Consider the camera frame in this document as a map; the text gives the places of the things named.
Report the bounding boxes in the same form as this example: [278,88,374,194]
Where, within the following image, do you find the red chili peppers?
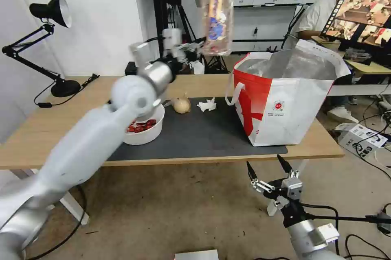
[127,118,157,134]

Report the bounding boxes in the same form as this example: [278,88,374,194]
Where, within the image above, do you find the black lamp cable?
[33,73,100,109]

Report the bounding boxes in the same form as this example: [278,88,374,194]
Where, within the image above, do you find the clear plastic bottle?
[199,0,235,57]

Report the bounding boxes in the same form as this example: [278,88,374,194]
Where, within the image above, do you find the crumpled white tissue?
[196,97,217,113]

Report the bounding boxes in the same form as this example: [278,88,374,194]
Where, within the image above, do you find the black metal stand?
[152,0,185,61]

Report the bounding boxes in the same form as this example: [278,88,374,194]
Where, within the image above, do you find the black table mat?
[105,96,289,162]

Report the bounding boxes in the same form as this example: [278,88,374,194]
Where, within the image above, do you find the white printed cardboard box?
[337,122,389,159]

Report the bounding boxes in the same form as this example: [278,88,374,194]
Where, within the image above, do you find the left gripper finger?
[179,37,209,52]
[188,51,206,63]

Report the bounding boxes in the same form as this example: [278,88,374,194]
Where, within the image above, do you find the yellow onion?
[171,92,191,114]

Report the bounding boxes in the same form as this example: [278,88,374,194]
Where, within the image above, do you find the person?
[292,0,376,124]

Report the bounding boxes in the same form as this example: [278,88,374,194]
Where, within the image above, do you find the wooden side desk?
[311,35,391,97]

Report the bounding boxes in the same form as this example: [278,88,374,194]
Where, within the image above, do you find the computer monitor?
[320,0,391,49]

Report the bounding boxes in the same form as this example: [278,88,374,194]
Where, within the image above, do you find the white robot front shell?
[174,249,219,260]

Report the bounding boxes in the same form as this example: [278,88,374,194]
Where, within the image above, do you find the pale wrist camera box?
[281,177,303,202]
[162,28,182,50]

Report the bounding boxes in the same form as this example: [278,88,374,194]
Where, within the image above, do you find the white round bowl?
[122,104,166,146]

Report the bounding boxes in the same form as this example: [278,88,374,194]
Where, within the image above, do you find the black desk lamp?
[1,0,81,98]

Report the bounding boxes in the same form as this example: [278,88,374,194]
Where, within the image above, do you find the white and red takeout bag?
[225,39,352,148]

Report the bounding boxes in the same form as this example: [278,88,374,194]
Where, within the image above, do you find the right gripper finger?
[277,154,301,181]
[246,161,273,194]

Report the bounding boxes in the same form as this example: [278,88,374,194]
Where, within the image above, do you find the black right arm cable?
[298,201,391,260]

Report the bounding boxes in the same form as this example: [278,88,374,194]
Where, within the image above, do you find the grey cable adapter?
[377,213,391,234]

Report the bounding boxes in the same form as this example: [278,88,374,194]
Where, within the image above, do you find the small black box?
[124,61,138,76]

